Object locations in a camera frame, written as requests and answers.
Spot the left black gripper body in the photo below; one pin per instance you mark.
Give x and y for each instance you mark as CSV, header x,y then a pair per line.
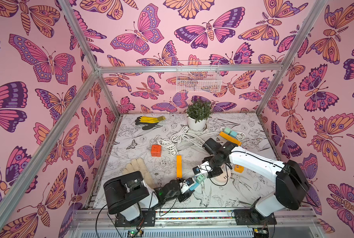
x,y
177,193

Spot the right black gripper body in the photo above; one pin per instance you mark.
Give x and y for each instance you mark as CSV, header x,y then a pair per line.
x,y
207,168

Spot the green USB charger plug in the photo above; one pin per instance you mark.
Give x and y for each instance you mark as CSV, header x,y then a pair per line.
x,y
200,178

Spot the orange cube socket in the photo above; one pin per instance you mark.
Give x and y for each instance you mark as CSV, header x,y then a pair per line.
x,y
156,150

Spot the blue power strip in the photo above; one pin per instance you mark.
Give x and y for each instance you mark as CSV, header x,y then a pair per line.
x,y
197,183

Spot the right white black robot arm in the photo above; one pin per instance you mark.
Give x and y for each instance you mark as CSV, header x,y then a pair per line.
x,y
291,185

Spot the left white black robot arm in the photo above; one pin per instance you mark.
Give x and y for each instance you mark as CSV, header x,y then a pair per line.
x,y
130,198

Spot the pink round socket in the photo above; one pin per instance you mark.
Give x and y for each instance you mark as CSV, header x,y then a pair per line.
x,y
222,178

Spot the orange power strip rear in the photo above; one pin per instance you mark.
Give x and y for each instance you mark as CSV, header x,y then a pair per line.
x,y
230,139

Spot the small yellow power strip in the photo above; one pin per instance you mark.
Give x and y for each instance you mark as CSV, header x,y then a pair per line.
x,y
238,169

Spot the beige cloth glove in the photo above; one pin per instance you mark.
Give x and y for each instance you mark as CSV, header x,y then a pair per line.
x,y
139,165

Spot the potted green plant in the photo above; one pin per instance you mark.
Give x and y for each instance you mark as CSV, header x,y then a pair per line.
x,y
198,113

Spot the yellow black work gloves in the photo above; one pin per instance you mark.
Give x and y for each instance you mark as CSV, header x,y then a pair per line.
x,y
149,122

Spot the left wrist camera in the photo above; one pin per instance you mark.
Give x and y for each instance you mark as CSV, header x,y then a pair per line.
x,y
187,184

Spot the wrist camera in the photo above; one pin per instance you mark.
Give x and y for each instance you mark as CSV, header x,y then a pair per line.
x,y
202,169
187,184

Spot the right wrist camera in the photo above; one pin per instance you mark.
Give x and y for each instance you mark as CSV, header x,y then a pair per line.
x,y
202,169

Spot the white wire basket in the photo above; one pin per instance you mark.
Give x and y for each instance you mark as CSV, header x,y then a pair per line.
x,y
198,78

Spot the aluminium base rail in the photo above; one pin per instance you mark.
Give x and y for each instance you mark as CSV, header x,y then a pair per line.
x,y
198,223

